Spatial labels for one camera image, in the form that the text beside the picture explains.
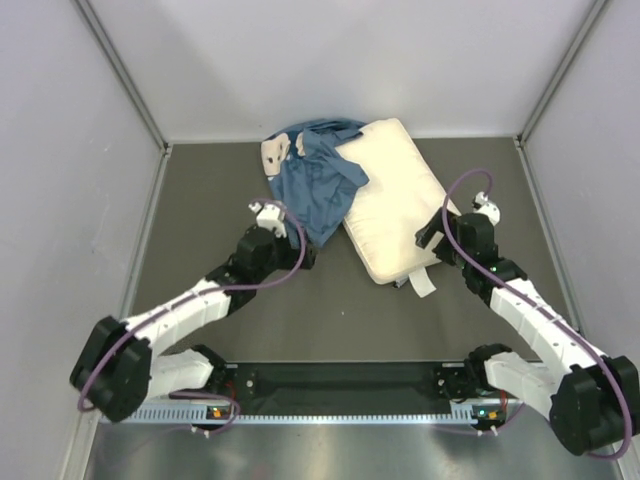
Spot cream white pillow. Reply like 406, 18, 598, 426
337, 118, 445, 285

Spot blue cartoon print pillowcase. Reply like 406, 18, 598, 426
260, 117, 369, 247

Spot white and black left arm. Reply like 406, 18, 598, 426
69, 225, 316, 423

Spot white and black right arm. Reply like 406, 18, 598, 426
415, 204, 639, 456

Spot white pillow care label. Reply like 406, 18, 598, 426
408, 267, 436, 298

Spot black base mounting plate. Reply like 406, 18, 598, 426
206, 361, 499, 413

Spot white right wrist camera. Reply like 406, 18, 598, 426
472, 191, 501, 226

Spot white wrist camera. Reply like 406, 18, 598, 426
472, 191, 501, 226
248, 200, 287, 238

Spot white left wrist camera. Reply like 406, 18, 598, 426
248, 200, 287, 238

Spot slotted grey cable duct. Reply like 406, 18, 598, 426
121, 400, 506, 426

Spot left aluminium frame post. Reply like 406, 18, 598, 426
71, 0, 169, 152

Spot aluminium frame post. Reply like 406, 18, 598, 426
71, 0, 169, 152
514, 0, 611, 150

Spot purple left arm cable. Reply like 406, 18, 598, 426
74, 197, 307, 439

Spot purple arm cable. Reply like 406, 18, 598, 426
441, 170, 633, 460
74, 197, 307, 439

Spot right aluminium frame post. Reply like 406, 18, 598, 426
514, 0, 611, 150

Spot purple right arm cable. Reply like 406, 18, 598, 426
441, 170, 633, 460

